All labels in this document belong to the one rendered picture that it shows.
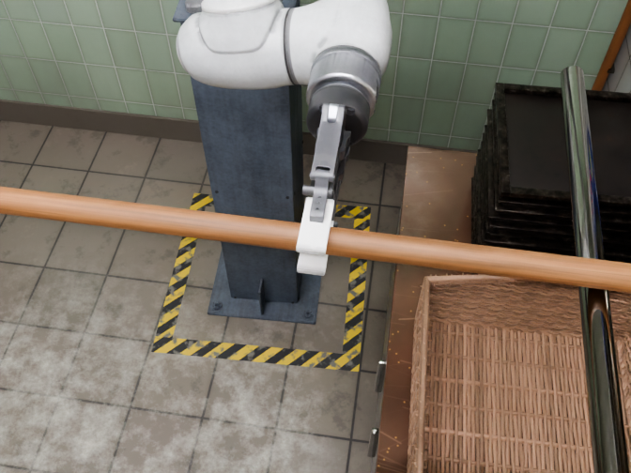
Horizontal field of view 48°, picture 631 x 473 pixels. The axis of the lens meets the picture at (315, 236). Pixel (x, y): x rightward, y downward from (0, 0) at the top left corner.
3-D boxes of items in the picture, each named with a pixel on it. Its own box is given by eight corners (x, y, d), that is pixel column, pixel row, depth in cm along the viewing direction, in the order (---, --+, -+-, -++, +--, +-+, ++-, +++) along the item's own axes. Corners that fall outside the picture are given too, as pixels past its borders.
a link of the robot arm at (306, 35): (391, 103, 93) (295, 107, 96) (401, 30, 102) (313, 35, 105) (382, 37, 84) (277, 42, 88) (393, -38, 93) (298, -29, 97)
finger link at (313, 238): (334, 204, 75) (334, 199, 75) (325, 256, 71) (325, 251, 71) (306, 200, 76) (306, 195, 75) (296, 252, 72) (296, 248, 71)
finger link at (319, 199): (330, 187, 76) (330, 168, 74) (323, 223, 73) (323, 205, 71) (315, 185, 76) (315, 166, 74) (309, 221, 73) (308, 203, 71)
